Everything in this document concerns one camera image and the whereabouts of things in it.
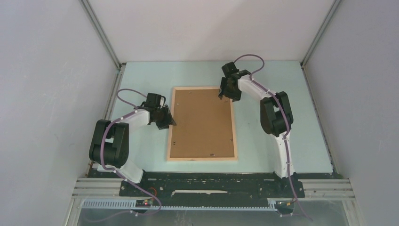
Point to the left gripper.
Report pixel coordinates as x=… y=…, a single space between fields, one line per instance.
x=169 y=120

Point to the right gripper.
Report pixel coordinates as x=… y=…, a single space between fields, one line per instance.
x=224 y=91

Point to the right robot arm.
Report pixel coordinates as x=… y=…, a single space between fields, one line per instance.
x=275 y=116

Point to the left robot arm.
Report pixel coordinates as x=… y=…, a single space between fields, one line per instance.
x=110 y=142

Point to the right corner metal profile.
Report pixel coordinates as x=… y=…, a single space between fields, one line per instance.
x=322 y=29

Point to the corner metal profile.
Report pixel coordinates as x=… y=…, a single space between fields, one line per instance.
x=100 y=32
x=322 y=29

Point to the left corner metal profile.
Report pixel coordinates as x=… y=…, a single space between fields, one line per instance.
x=100 y=32

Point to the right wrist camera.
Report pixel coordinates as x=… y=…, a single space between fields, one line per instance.
x=231 y=71

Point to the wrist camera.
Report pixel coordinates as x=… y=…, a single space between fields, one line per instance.
x=231 y=71
x=155 y=100

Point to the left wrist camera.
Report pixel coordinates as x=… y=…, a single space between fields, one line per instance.
x=155 y=100

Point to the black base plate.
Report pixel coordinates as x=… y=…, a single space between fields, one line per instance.
x=217 y=200

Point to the white cable duct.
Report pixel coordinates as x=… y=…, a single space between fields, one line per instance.
x=139 y=205

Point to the aluminium rail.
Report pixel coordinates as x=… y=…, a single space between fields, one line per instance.
x=306 y=189

